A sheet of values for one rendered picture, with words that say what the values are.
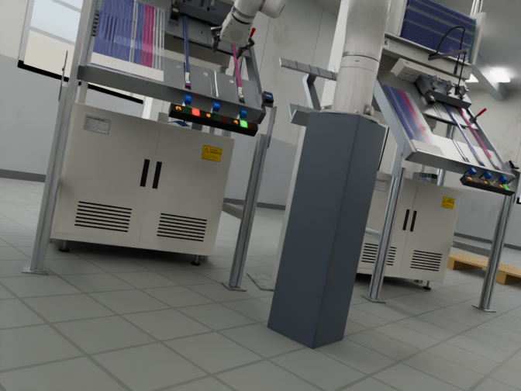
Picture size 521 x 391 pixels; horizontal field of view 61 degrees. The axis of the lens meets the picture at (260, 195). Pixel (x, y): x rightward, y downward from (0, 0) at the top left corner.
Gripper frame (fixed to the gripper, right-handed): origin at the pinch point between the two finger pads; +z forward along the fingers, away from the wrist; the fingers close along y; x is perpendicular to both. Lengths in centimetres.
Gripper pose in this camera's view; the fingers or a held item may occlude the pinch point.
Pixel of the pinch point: (226, 51)
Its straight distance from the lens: 175.9
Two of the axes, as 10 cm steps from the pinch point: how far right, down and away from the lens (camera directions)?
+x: -1.1, -8.0, 5.8
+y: 9.1, 1.6, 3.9
